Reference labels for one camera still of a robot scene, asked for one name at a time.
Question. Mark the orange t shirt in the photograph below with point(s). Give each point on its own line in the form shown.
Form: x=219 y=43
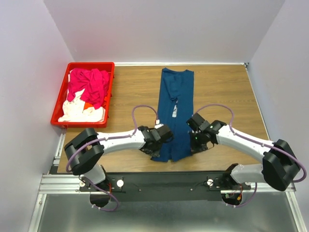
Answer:
x=88 y=105

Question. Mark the blue printed t shirt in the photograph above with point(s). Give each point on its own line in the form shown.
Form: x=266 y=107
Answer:
x=175 y=107

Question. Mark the magenta t shirt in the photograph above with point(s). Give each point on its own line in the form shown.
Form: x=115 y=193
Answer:
x=94 y=83

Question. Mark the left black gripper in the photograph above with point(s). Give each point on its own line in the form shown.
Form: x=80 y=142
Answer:
x=154 y=153

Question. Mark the aluminium frame rail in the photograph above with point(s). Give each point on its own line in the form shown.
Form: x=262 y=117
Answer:
x=52 y=183

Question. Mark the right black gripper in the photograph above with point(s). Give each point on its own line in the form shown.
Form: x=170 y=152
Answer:
x=194 y=147

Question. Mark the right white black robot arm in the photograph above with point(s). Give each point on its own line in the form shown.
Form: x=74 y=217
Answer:
x=277 y=165

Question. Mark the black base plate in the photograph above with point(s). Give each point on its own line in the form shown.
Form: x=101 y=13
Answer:
x=168 y=186

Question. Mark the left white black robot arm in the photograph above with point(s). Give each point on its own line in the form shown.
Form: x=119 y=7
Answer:
x=84 y=151

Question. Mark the red plastic bin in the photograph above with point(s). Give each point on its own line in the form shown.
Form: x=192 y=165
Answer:
x=58 y=112

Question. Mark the white t shirt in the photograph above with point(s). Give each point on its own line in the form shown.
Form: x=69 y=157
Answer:
x=74 y=111

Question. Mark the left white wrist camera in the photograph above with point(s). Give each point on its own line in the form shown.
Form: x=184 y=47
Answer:
x=158 y=124

